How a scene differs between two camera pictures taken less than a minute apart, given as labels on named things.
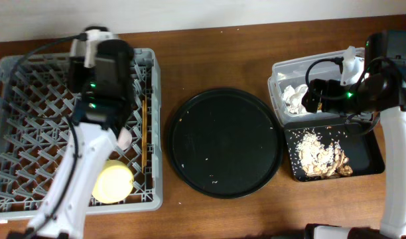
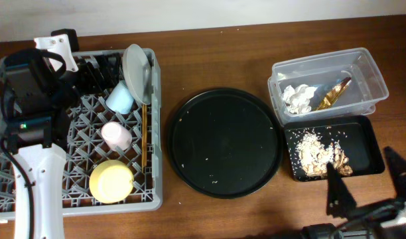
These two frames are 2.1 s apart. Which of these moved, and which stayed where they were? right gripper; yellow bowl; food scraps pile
Moved: right gripper
Stayed: food scraps pile; yellow bowl
